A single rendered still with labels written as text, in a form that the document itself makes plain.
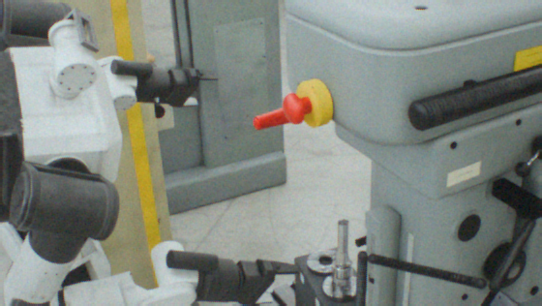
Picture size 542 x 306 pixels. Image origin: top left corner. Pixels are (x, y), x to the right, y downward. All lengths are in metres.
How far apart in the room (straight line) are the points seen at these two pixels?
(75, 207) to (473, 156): 0.58
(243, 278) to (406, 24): 0.73
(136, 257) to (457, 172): 2.27
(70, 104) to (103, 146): 0.10
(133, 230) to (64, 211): 1.92
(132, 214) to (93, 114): 1.77
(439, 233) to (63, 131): 0.61
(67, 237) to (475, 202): 0.62
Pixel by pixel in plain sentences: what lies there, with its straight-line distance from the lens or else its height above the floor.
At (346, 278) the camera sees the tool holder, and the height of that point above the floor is 1.16.
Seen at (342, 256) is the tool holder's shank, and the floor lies 1.21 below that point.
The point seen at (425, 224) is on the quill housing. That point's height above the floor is 1.56.
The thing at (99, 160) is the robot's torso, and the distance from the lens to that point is 1.13.
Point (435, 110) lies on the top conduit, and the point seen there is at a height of 1.80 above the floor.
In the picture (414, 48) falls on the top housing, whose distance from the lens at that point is 0.74.
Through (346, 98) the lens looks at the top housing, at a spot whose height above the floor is 1.78.
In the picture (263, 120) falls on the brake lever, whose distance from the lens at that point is 0.92.
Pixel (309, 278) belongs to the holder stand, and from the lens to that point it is 1.58.
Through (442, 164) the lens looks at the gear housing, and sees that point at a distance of 0.85.
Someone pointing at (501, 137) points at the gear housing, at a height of 1.70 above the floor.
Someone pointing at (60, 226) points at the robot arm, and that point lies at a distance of 1.03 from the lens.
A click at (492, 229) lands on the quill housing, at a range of 1.04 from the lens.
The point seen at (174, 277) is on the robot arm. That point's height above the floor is 1.34.
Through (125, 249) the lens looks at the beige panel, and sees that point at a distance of 2.96.
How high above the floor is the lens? 2.10
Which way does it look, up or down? 28 degrees down
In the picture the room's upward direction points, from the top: 3 degrees counter-clockwise
